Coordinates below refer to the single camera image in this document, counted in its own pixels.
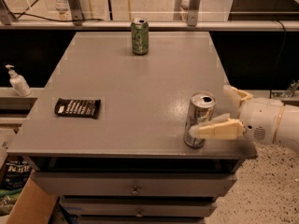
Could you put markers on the cardboard box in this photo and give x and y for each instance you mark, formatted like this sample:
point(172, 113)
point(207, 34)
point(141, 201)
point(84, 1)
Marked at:
point(34, 206)

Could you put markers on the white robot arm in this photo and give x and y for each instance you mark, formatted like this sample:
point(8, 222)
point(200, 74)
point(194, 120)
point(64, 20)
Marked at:
point(287, 132)

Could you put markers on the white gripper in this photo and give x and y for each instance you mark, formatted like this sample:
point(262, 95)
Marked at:
point(259, 119)

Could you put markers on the top grey drawer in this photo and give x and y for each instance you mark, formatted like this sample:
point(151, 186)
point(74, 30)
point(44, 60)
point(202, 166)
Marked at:
point(136, 185)

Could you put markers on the dark snack bag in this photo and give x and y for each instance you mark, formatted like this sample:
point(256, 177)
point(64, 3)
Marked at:
point(15, 175)

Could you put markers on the grey drawer cabinet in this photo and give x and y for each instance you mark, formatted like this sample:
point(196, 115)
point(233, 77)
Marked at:
point(141, 120)

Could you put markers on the black snack bar wrapper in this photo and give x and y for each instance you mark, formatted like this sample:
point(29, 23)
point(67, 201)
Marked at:
point(73, 108)

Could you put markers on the metal railing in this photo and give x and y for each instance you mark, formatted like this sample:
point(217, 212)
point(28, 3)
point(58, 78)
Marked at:
point(201, 15)

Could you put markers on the grey drawer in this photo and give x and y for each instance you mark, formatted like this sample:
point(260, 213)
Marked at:
point(144, 207)
point(136, 185)

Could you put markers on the green soda can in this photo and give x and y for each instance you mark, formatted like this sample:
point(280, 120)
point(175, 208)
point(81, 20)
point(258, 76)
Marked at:
point(140, 36)

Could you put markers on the silver redbull can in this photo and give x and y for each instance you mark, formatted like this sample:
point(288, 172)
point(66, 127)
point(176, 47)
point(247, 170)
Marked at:
point(201, 107)

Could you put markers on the white pump bottle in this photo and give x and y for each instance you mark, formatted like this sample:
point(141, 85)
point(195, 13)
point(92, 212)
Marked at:
point(18, 82)

